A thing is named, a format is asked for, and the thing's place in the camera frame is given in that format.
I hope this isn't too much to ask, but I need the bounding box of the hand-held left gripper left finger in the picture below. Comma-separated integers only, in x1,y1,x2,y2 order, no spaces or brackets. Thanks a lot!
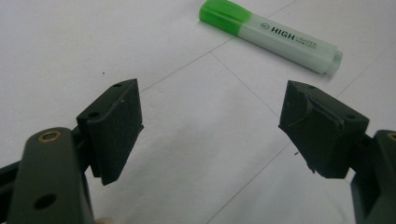
7,77,145,224

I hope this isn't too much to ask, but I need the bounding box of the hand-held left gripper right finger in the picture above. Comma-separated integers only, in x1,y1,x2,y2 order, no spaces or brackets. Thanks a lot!
278,79,396,224

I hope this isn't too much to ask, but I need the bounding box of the green highlighter pen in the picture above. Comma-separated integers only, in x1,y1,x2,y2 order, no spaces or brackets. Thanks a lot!
198,0,344,76

